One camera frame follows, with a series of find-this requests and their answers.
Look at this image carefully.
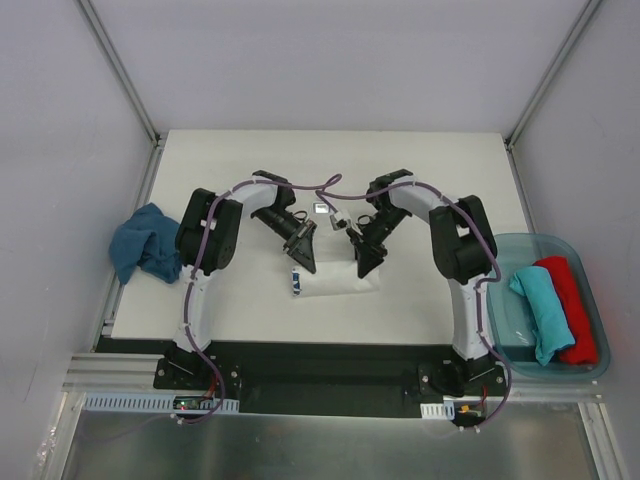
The white printed t shirt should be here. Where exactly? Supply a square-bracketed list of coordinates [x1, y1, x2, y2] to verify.
[291, 261, 381, 298]

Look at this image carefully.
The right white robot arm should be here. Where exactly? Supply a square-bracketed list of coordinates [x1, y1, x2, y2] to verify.
[347, 169, 497, 395]

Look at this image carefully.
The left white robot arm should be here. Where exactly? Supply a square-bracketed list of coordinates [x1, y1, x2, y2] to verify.
[165, 170, 317, 389]

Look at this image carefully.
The teal plastic bin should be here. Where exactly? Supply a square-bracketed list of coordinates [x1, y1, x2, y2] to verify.
[488, 233, 610, 382]

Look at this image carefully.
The dark blue t shirt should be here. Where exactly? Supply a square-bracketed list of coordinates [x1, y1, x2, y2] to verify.
[109, 203, 181, 285]

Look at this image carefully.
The cyan rolled t shirt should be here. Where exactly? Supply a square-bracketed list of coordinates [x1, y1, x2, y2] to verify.
[509, 266, 574, 366]

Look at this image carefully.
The red rolled t shirt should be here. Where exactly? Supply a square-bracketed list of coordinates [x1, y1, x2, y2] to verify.
[534, 256, 599, 365]

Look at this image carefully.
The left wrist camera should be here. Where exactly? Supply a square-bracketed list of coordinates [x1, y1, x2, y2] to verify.
[311, 202, 331, 215]

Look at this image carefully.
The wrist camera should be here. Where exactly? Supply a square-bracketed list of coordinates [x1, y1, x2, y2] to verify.
[311, 202, 331, 215]
[329, 210, 359, 231]

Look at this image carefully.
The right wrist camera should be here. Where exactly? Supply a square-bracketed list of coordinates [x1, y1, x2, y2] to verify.
[329, 210, 359, 231]

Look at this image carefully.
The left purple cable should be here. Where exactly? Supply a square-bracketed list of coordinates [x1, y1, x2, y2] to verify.
[182, 172, 344, 426]

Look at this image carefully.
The purple cable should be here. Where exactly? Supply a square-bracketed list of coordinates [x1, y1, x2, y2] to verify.
[315, 180, 512, 434]
[182, 172, 344, 426]

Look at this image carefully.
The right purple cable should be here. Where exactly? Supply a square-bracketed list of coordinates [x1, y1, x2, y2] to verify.
[315, 180, 512, 434]

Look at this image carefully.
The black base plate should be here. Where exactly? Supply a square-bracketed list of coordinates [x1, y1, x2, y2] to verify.
[97, 338, 506, 418]

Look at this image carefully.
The right slotted cable duct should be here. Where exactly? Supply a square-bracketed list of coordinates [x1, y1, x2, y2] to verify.
[420, 400, 455, 421]

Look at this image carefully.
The slotted cable duct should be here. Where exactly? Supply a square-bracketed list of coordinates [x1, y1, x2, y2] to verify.
[84, 393, 240, 415]
[420, 400, 455, 421]

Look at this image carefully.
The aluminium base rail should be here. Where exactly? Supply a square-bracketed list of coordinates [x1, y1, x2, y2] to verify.
[62, 319, 161, 389]

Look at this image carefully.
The left slotted cable duct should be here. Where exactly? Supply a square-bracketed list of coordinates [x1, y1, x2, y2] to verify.
[84, 393, 240, 415]

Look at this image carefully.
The left aluminium frame post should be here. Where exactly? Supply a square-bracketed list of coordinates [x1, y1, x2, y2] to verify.
[74, 0, 166, 146]

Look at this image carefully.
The aluminium frame post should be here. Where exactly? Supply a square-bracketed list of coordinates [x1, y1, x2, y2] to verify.
[74, 0, 166, 146]
[505, 0, 604, 152]

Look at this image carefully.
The right aluminium frame post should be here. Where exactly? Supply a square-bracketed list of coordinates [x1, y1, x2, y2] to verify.
[505, 0, 604, 152]

